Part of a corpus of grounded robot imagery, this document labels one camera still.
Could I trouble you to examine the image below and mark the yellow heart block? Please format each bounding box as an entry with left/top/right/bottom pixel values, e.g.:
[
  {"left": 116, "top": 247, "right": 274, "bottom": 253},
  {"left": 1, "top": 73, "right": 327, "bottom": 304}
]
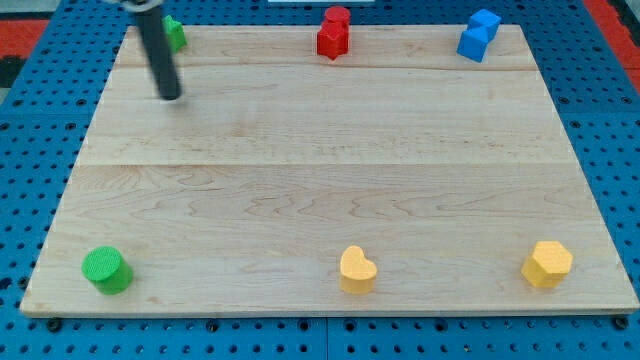
[{"left": 339, "top": 245, "right": 378, "bottom": 294}]

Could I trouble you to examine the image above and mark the yellow hexagon block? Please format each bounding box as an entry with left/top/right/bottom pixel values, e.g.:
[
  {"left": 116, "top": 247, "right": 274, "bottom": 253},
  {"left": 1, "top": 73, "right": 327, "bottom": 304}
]
[{"left": 520, "top": 240, "right": 574, "bottom": 288}]

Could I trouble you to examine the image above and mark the red cylinder block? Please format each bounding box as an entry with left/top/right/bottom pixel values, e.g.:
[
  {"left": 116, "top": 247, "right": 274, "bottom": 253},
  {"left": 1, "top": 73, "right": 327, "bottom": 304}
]
[{"left": 324, "top": 6, "right": 351, "bottom": 26}]

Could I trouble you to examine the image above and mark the wooden board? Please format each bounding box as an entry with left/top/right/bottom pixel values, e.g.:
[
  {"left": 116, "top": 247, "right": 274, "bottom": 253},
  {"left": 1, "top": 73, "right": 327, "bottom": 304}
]
[{"left": 21, "top": 25, "right": 639, "bottom": 318}]

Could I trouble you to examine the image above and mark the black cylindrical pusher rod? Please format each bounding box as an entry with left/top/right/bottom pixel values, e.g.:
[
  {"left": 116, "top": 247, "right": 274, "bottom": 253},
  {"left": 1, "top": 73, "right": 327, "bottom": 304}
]
[{"left": 133, "top": 0, "right": 182, "bottom": 100}]

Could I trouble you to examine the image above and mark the blue cube block rear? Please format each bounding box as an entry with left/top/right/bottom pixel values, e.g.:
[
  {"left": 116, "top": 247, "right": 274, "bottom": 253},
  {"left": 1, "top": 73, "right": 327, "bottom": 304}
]
[{"left": 467, "top": 9, "right": 502, "bottom": 42}]

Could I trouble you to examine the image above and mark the blue cube block front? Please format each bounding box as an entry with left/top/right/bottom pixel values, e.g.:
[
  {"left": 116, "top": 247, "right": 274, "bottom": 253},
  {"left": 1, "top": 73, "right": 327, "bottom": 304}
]
[{"left": 456, "top": 27, "right": 490, "bottom": 63}]

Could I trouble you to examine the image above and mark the red star block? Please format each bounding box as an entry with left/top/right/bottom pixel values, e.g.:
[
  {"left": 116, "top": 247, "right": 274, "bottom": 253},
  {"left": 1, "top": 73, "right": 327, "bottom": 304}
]
[{"left": 316, "top": 22, "right": 349, "bottom": 60}]

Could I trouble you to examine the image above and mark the blue cube block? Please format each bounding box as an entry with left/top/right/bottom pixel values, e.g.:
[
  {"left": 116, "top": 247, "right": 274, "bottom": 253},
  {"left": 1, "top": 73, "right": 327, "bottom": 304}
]
[
  {"left": 456, "top": 27, "right": 490, "bottom": 63},
  {"left": 467, "top": 9, "right": 502, "bottom": 42}
]

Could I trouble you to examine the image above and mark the green cylinder block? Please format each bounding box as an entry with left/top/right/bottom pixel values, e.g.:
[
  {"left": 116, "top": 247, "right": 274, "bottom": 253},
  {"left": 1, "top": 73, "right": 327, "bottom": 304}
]
[{"left": 81, "top": 246, "right": 133, "bottom": 295}]

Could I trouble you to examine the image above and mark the green star block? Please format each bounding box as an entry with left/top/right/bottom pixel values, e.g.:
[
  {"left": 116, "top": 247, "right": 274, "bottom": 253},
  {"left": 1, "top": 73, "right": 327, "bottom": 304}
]
[{"left": 162, "top": 15, "right": 188, "bottom": 53}]

